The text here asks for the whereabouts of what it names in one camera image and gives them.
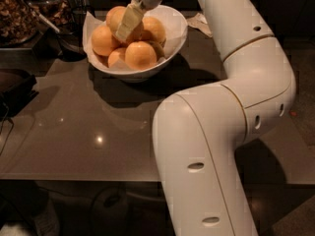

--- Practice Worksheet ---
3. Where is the large glass snack jar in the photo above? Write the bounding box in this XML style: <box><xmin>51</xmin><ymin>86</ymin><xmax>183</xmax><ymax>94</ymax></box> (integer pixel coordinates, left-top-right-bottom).
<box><xmin>0</xmin><ymin>0</ymin><xmax>37</xmax><ymax>47</ymax></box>

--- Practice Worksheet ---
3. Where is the thin black cable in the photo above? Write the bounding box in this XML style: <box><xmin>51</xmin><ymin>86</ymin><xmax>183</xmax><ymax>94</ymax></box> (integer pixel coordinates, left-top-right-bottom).
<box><xmin>0</xmin><ymin>101</ymin><xmax>16</xmax><ymax>157</ymax></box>

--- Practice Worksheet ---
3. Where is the white ceramic bowl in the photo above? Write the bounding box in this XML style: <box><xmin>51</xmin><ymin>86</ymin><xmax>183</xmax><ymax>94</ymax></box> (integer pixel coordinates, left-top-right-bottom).
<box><xmin>82</xmin><ymin>4</ymin><xmax>189</xmax><ymax>84</ymax></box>

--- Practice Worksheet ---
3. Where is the crumpled brown paper napkin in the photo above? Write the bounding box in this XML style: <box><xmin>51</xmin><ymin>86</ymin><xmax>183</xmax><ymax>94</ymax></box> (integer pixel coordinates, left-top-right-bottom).
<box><xmin>187</xmin><ymin>13</ymin><xmax>213</xmax><ymax>37</ymax></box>

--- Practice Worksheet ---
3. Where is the grey metal tray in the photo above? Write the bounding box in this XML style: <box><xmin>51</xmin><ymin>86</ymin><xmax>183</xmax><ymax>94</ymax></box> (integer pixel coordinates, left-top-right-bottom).
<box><xmin>0</xmin><ymin>27</ymin><xmax>50</xmax><ymax>52</ymax></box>

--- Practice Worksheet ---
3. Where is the black floor cable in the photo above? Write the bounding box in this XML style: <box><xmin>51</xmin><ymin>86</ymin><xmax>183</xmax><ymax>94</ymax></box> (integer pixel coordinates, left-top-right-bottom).
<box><xmin>35</xmin><ymin>180</ymin><xmax>132</xmax><ymax>236</ymax></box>

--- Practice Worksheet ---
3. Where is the white sneaker shoe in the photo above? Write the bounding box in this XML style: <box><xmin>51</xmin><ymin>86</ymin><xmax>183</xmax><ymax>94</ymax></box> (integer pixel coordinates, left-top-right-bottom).
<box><xmin>31</xmin><ymin>200</ymin><xmax>60</xmax><ymax>236</ymax></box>

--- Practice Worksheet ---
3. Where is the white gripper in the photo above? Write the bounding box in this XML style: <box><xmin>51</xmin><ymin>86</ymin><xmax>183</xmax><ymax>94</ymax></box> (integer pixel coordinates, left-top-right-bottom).
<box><xmin>115</xmin><ymin>0</ymin><xmax>162</xmax><ymax>41</ymax></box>

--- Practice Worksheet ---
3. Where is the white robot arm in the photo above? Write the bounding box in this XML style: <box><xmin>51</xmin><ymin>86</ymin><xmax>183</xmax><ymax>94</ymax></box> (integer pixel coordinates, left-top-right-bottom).
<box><xmin>153</xmin><ymin>0</ymin><xmax>296</xmax><ymax>236</ymax></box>

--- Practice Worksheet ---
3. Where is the dark brown box device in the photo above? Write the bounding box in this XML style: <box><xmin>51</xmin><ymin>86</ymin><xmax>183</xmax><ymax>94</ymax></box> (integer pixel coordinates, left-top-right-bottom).
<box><xmin>0</xmin><ymin>69</ymin><xmax>36</xmax><ymax>118</ymax></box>

